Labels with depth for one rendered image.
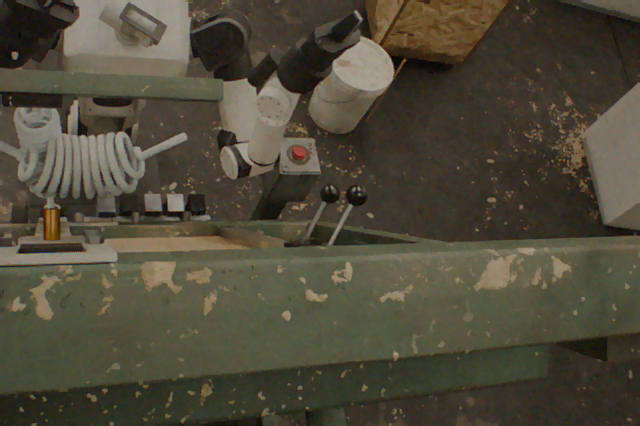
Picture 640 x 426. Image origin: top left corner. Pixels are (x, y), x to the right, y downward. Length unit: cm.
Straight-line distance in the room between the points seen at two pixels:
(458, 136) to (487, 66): 57
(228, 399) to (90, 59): 89
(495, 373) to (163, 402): 44
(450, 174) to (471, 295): 272
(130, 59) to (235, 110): 26
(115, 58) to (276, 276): 99
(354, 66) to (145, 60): 163
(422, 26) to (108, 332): 297
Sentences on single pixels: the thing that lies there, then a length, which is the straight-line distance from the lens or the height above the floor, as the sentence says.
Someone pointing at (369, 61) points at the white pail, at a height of 35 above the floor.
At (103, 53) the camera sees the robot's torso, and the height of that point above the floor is 132.
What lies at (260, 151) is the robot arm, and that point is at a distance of 155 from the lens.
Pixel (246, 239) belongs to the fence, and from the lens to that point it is 155.
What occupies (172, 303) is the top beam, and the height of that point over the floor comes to 195.
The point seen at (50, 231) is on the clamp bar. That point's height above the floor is 185.
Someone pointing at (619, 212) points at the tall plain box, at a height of 16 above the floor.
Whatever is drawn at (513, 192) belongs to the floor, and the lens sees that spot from 354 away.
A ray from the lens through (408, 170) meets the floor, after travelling 329.
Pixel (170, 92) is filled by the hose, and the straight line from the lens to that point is 66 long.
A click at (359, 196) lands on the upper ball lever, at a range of 116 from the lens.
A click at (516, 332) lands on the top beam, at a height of 193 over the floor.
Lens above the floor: 249
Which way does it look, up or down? 56 degrees down
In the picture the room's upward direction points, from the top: 35 degrees clockwise
